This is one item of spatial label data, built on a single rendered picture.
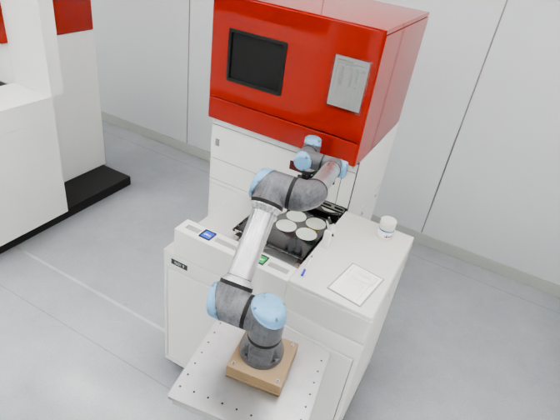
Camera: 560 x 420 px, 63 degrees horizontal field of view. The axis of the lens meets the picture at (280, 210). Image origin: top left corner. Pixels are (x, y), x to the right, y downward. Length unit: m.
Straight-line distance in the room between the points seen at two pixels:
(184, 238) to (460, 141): 2.26
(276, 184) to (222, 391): 0.70
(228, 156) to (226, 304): 1.16
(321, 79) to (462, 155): 1.80
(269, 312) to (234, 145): 1.19
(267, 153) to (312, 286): 0.83
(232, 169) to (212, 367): 1.19
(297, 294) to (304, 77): 0.93
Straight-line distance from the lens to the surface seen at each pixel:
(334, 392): 2.08
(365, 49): 1.95
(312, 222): 2.25
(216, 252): 1.91
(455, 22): 3.43
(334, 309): 1.77
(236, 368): 1.60
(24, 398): 2.72
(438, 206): 3.80
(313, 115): 2.10
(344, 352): 1.89
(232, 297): 1.49
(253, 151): 2.38
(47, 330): 2.99
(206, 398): 1.60
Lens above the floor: 2.14
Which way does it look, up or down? 33 degrees down
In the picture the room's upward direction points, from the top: 9 degrees clockwise
